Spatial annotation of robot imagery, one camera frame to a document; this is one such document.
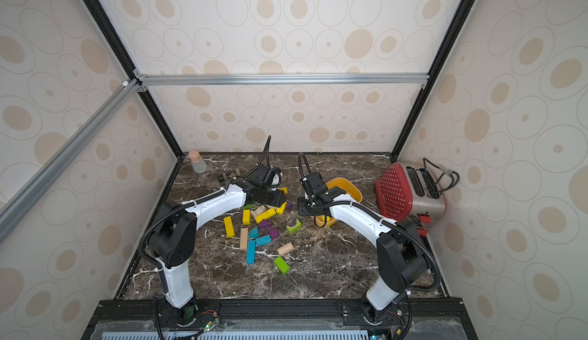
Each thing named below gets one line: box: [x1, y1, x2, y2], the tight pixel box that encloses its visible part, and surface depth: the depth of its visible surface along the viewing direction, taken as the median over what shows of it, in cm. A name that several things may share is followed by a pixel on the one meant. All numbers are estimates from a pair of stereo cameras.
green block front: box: [273, 255, 291, 275], surface depth 85 cm
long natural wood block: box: [239, 227, 249, 250], surface depth 91 cm
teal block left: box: [248, 225, 260, 239], surface depth 92 cm
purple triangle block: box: [257, 219, 272, 229], surface depth 96 cm
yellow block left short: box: [223, 215, 236, 239], surface depth 94 cm
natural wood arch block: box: [251, 205, 267, 219], surface depth 99 cm
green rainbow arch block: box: [286, 219, 303, 235], surface depth 94 cm
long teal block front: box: [246, 239, 256, 265], surface depth 89 cm
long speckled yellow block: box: [254, 207, 277, 225], surface depth 97 cm
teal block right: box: [255, 234, 272, 247], surface depth 91 cm
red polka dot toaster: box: [375, 162, 446, 224], surface depth 87 cm
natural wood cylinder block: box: [276, 241, 294, 256], surface depth 88 cm
